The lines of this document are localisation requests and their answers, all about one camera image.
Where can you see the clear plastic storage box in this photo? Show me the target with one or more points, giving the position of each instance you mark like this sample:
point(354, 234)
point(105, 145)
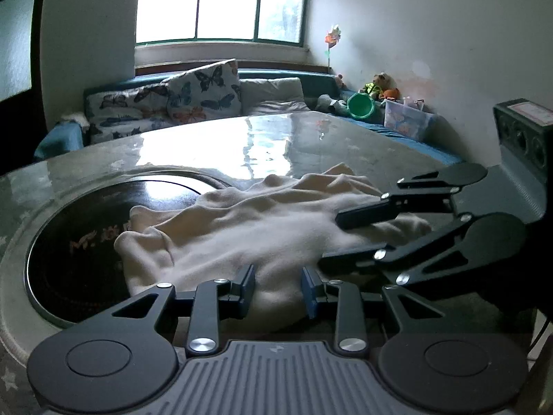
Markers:
point(408, 119)

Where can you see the colourful pinwheel flower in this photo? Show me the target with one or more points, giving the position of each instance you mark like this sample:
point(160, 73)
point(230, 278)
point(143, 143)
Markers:
point(332, 39)

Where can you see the cream fleece garment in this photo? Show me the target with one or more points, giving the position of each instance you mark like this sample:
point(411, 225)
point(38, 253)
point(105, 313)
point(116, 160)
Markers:
point(242, 229)

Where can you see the round black cooktop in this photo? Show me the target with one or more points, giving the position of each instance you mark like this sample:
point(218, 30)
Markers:
point(77, 233)

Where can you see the long butterfly print pillow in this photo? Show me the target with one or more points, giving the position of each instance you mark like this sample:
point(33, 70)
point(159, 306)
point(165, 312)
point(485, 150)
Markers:
point(121, 112)

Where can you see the green yellow plush toy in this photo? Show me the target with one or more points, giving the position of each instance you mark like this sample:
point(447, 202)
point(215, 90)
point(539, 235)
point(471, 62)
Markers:
point(378, 86)

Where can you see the grey stuffed toy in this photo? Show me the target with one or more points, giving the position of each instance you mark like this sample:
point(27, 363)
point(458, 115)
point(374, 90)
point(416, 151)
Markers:
point(330, 103)

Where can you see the beige pillow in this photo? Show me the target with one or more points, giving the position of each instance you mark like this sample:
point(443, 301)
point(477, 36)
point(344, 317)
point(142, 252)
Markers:
point(272, 90)

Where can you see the green plastic bucket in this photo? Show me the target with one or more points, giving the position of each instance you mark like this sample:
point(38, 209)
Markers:
point(362, 106)

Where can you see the orange plush toy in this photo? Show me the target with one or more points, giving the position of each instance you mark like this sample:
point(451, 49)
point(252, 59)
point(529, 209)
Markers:
point(391, 94)

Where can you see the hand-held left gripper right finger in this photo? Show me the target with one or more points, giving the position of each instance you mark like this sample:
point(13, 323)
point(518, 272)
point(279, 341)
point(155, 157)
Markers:
point(309, 293)

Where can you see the teal bench sofa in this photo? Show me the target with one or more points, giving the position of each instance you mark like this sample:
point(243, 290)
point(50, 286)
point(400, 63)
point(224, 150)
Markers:
point(311, 80)

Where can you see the pink plush toy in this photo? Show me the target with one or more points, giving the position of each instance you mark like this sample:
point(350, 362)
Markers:
point(340, 81)

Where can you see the blue blanket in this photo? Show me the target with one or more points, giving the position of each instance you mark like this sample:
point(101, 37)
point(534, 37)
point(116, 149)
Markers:
point(60, 142)

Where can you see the dark door with frosted glass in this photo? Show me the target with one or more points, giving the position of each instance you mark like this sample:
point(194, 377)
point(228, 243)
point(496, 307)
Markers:
point(15, 39)

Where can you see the window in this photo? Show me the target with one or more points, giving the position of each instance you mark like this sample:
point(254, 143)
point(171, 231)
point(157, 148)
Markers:
point(224, 4)

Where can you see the white fluffy cloth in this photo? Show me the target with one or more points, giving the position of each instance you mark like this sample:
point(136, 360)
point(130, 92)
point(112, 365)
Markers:
point(75, 119)

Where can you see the square butterfly print pillow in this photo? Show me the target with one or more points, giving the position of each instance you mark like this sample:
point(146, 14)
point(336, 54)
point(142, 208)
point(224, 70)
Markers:
point(203, 90)

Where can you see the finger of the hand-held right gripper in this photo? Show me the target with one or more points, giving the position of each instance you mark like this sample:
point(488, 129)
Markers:
point(367, 216)
point(350, 261)

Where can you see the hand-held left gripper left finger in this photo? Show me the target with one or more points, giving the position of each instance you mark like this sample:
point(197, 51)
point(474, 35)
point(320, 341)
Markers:
point(248, 288)

